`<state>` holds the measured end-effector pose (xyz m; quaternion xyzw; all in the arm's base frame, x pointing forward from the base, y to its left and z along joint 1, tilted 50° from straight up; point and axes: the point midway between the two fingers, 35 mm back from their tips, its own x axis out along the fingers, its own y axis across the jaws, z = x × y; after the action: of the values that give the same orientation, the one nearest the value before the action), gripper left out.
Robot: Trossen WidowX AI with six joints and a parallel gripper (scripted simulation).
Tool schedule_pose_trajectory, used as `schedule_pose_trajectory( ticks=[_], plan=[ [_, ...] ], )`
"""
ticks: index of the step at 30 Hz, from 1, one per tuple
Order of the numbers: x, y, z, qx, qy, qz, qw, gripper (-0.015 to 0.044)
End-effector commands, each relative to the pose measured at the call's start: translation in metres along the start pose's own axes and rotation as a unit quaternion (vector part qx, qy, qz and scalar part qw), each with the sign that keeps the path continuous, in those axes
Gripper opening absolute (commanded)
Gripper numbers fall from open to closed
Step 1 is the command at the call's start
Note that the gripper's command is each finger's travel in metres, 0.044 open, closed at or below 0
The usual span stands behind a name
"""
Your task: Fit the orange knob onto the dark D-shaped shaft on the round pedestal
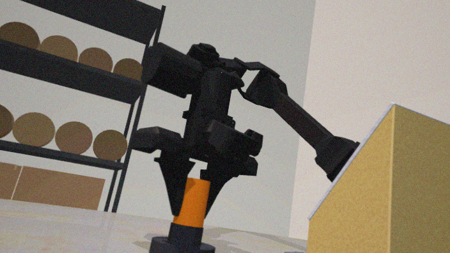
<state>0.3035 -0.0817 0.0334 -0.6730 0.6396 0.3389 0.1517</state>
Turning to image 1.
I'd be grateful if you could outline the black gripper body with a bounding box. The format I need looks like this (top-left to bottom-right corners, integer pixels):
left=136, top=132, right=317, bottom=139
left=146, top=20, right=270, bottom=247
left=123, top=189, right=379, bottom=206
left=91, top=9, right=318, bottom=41
left=130, top=101, right=258, bottom=176

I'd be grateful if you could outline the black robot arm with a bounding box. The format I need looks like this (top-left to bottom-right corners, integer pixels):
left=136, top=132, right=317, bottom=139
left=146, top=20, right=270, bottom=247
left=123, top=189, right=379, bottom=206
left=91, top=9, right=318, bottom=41
left=141, top=42, right=360, bottom=183

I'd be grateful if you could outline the orange knob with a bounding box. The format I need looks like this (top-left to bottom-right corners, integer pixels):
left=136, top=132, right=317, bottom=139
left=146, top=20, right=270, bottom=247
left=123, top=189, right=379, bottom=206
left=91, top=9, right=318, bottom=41
left=173, top=177, right=210, bottom=227

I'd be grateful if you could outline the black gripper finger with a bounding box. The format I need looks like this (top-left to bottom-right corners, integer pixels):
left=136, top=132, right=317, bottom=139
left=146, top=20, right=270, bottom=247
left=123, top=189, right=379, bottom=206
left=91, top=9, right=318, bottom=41
left=154, top=157, right=196, bottom=217
left=200, top=169, right=239, bottom=219

